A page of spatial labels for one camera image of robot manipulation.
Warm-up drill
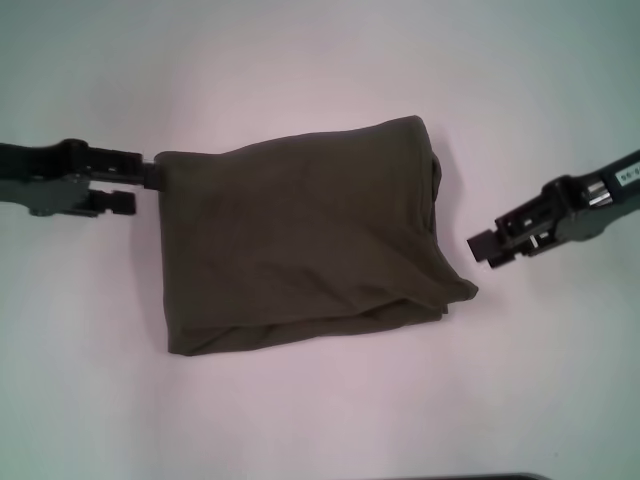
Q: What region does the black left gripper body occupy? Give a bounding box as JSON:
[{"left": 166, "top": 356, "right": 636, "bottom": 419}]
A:
[{"left": 0, "top": 138, "right": 92, "bottom": 218}]

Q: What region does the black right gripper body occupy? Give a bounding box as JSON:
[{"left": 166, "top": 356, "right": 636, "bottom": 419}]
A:
[{"left": 542, "top": 148, "right": 640, "bottom": 246}]

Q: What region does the dark green printed t-shirt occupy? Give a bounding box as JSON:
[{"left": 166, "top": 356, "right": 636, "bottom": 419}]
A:
[{"left": 152, "top": 114, "right": 481, "bottom": 357}]

